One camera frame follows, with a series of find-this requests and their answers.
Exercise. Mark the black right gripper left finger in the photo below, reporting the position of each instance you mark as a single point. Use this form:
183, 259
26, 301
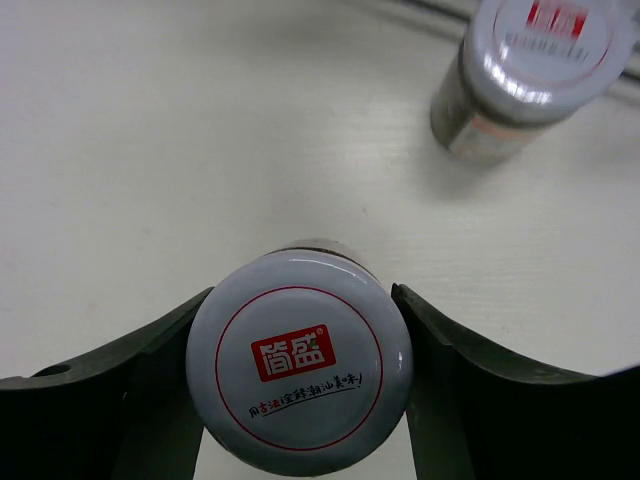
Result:
120, 411

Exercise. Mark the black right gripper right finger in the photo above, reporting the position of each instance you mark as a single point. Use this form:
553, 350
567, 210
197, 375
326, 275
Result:
478, 410

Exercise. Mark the white-lid spice jar front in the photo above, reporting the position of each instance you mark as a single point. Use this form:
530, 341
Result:
299, 363

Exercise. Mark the white-lid spice jar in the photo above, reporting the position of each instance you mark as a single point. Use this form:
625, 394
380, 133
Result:
523, 67
299, 363

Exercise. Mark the white-lid spice jar back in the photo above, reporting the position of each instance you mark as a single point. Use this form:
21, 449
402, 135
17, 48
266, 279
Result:
523, 67

